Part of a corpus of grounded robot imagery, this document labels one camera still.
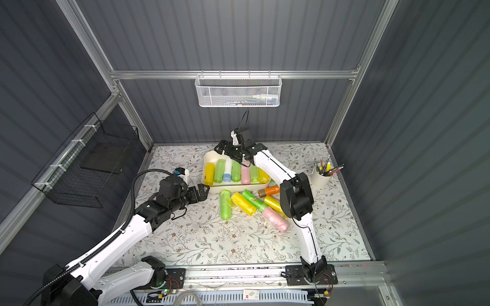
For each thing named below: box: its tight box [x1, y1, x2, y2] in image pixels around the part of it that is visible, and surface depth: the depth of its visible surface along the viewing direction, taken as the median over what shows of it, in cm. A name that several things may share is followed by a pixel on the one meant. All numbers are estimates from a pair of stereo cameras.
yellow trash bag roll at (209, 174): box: [204, 162, 216, 187], surface depth 107 cm
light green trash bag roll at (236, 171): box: [231, 160, 242, 183], surface depth 104 cm
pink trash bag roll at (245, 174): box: [241, 164, 251, 185], surface depth 102 cm
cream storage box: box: [201, 150, 272, 194], surface depth 104 cm
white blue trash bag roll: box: [223, 157, 233, 183], surface depth 107 cm
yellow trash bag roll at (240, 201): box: [230, 192, 258, 217], surface depth 93 cm
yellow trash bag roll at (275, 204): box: [264, 195, 288, 219], surface depth 93 cm
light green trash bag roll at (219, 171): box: [213, 158, 226, 184], surface depth 105 cm
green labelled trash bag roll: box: [241, 189, 269, 213], surface depth 93 cm
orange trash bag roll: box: [257, 185, 281, 198], surface depth 96 cm
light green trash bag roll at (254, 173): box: [250, 163, 260, 184], surface depth 104 cm
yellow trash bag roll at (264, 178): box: [259, 167, 271, 185], surface depth 101 cm
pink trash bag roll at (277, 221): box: [262, 207, 290, 233], surface depth 88 cm
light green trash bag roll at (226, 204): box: [220, 188, 232, 221], surface depth 93 cm
